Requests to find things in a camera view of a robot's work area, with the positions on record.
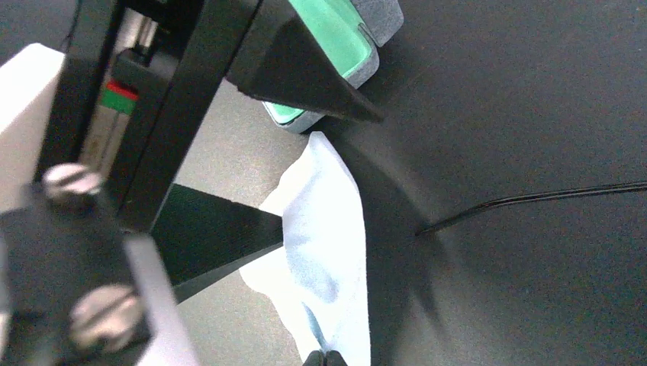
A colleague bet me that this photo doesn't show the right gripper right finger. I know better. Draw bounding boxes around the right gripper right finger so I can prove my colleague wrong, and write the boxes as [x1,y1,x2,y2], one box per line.
[324,351,348,366]

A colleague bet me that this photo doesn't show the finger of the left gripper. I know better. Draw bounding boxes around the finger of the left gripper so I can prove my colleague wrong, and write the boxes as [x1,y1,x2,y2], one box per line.
[152,185,283,303]

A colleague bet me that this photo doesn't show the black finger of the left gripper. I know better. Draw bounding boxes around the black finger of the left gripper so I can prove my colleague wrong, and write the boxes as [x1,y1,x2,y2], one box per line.
[227,1,382,122]

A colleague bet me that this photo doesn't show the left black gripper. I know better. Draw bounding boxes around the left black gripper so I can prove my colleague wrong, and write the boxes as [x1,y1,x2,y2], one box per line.
[34,1,259,232]

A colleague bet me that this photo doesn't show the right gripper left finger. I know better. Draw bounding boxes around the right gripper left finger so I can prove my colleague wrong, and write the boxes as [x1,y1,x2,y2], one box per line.
[303,350,327,366]

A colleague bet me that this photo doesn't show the blue-grey glasses case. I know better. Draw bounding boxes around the blue-grey glasses case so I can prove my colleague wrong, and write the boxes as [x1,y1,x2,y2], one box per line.
[262,0,405,134]

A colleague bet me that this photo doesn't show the black sunglasses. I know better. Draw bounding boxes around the black sunglasses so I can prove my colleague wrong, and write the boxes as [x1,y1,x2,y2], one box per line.
[415,181,646,236]

